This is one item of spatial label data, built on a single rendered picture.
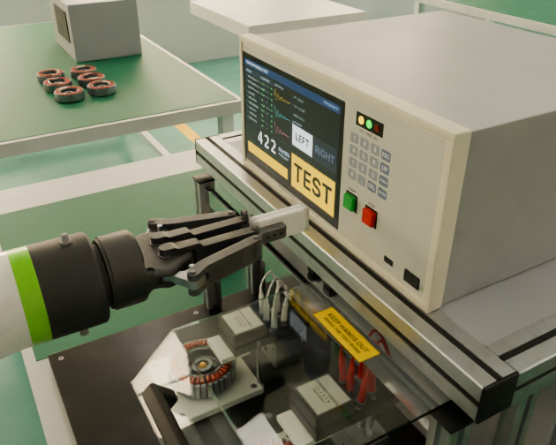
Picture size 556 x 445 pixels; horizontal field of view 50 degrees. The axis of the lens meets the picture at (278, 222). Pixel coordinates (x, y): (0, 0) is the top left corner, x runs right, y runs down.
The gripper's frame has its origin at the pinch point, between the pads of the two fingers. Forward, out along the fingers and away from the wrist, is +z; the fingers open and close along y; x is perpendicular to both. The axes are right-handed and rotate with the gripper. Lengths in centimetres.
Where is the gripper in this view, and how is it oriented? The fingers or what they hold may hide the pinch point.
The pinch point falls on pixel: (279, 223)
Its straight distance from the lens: 67.2
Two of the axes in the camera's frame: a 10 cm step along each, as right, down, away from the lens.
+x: 0.0, -8.7, -5.0
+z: 8.7, -2.5, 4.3
